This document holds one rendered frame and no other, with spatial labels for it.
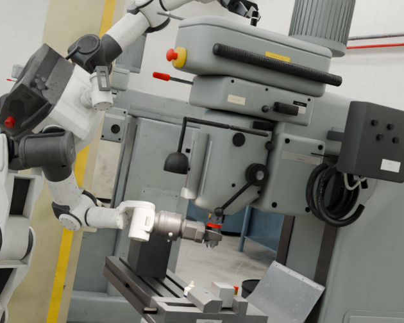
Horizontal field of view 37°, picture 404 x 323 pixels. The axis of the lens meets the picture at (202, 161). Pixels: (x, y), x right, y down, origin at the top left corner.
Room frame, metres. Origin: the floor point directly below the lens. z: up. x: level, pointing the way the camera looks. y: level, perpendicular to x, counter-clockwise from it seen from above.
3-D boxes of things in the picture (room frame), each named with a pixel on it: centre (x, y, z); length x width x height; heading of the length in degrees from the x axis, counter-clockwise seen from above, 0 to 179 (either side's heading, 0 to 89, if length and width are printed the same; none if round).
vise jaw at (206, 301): (1.78, -0.09, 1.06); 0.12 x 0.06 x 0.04; 25
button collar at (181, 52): (1.82, 0.13, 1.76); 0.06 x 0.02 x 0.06; 27
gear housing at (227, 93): (1.94, -0.12, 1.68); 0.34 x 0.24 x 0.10; 117
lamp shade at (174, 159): (1.76, 0.07, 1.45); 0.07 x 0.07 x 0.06
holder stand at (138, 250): (2.36, 0.14, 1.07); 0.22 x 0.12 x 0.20; 16
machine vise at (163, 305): (1.79, -0.11, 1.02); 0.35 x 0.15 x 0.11; 115
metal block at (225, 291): (1.80, -0.14, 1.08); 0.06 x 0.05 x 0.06; 25
